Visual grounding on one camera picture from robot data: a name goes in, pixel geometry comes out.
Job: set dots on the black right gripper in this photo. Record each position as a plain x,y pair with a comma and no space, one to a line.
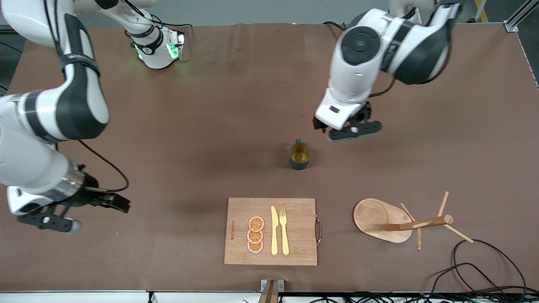
90,195

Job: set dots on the bamboo cutting board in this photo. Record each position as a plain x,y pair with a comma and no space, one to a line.
269,231

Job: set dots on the yellow wooden knife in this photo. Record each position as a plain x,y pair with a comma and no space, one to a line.
274,231

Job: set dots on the yellow wooden fork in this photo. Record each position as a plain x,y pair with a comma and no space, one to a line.
284,235

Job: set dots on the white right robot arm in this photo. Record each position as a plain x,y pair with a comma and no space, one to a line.
80,97

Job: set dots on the white table edge rail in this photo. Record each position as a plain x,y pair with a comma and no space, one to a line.
71,297
206,297

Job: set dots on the wooden cup rack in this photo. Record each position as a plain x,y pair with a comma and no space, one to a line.
374,216

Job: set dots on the grey metal bracket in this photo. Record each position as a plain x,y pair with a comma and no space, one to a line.
281,285

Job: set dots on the aluminium frame profile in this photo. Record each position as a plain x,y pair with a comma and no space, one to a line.
520,14

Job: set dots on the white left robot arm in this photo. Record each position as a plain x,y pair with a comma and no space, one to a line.
358,75

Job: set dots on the brown camera post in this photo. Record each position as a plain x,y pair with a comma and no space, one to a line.
269,293

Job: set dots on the teal ceramic cup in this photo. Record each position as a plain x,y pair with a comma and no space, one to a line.
300,158

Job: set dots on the orange slice toy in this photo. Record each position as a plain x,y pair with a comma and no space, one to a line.
255,246
254,236
256,223

